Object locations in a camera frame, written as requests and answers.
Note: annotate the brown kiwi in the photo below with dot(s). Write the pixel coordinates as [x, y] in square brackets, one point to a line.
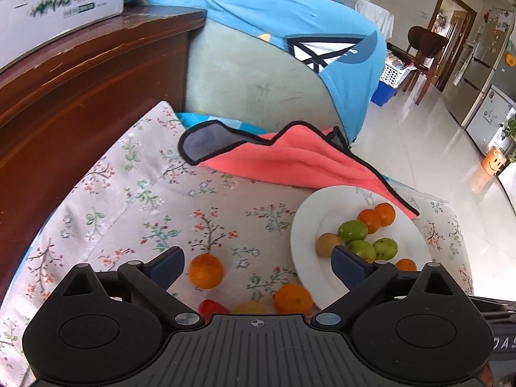
[254, 308]
[327, 244]

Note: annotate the orange smiley bin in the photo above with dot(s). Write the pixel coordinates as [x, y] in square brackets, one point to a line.
[492, 161]

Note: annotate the coral towel with black trim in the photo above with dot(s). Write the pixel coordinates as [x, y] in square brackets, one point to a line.
[302, 161]

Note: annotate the table with white cloth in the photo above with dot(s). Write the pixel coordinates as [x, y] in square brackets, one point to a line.
[375, 12]

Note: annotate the pale green armchair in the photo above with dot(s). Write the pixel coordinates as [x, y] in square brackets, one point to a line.
[250, 80]

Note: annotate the small orange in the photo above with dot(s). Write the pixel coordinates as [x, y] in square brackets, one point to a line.
[406, 265]
[386, 213]
[293, 299]
[206, 271]
[368, 220]

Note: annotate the floral tablecloth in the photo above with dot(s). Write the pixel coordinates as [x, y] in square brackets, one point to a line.
[161, 209]

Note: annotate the white freezer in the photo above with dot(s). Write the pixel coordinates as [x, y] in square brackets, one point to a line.
[490, 117]

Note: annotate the grey refrigerator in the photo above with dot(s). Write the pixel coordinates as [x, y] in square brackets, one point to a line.
[483, 64]

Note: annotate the green potted plant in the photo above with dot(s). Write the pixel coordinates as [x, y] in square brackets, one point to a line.
[510, 129]

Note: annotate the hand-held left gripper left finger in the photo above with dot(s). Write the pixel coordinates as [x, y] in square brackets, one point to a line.
[169, 266]

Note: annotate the wooden door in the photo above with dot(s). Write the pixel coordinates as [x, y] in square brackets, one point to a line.
[463, 28]

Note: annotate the brown wooden cabinet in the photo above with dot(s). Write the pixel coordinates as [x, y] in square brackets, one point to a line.
[80, 109]

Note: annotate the red cherry tomato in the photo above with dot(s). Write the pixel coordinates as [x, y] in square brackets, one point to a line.
[211, 308]

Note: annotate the blue storage bin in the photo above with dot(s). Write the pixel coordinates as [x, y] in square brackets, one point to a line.
[383, 94]

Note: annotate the white floral print plate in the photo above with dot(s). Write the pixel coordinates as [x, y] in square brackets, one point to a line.
[318, 217]

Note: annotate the white plastic basket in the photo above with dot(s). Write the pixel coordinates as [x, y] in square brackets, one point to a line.
[393, 73]

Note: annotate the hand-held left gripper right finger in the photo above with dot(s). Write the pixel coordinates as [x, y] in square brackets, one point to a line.
[346, 268]

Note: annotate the white printed carton box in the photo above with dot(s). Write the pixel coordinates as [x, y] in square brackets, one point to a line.
[60, 0]

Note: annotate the green jujube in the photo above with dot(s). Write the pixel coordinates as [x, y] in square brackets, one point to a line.
[386, 248]
[363, 250]
[352, 230]

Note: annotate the dark wooden chair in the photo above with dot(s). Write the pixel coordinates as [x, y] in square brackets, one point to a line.
[427, 40]

